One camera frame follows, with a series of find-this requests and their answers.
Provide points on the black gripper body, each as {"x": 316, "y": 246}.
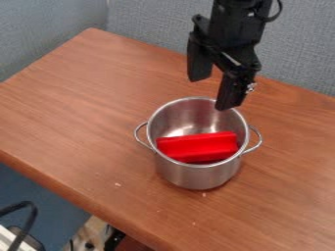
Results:
{"x": 230, "y": 33}

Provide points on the red block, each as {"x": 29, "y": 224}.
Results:
{"x": 201, "y": 147}

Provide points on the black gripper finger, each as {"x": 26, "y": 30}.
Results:
{"x": 234, "y": 89}
{"x": 199, "y": 64}

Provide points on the stainless steel pot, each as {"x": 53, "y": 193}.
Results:
{"x": 193, "y": 115}

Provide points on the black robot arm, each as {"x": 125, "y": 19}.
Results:
{"x": 222, "y": 42}

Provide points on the beige clutter under table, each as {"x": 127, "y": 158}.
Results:
{"x": 97, "y": 236}

